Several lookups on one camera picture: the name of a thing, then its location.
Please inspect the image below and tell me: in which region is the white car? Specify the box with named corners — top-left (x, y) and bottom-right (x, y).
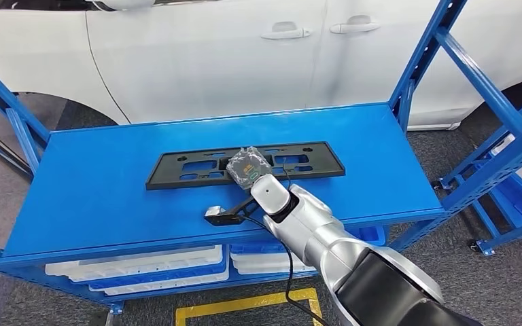
top-left (0, 0), bottom-right (522, 131)

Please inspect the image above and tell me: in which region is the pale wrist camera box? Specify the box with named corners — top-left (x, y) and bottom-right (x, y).
top-left (204, 204), bottom-right (245, 228)

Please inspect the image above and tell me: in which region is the black camera cable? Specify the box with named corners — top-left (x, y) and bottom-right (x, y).
top-left (238, 215), bottom-right (330, 326)

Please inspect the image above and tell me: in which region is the large white plastic bin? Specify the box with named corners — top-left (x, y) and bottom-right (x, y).
top-left (44, 244), bottom-right (224, 283)

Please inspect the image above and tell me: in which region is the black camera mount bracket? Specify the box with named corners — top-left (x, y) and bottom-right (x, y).
top-left (207, 196), bottom-right (262, 227)

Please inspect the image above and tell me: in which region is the black plastic plate bracket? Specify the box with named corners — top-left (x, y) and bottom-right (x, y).
top-left (145, 141), bottom-right (346, 192)

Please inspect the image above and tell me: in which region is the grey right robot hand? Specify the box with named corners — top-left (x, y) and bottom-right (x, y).
top-left (226, 146), bottom-right (274, 190)

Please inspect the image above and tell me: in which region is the blue metal shelf rack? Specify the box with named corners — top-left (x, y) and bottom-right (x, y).
top-left (432, 85), bottom-right (522, 257)
top-left (0, 0), bottom-right (522, 316)

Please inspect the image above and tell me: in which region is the yellow floor tape square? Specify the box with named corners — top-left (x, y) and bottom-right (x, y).
top-left (175, 287), bottom-right (324, 326)

